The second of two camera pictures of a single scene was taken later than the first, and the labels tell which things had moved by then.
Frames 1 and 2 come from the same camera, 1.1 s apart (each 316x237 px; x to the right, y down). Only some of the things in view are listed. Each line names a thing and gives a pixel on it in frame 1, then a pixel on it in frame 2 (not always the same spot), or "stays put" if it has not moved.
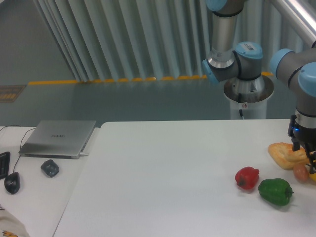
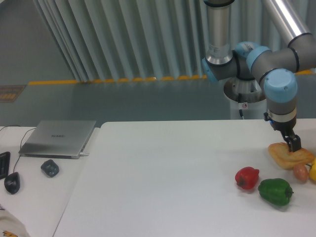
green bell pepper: [276, 191] stays put
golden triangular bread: [284, 155] stays put
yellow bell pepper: [313, 176] stays put
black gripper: [306, 135] -> [287, 129]
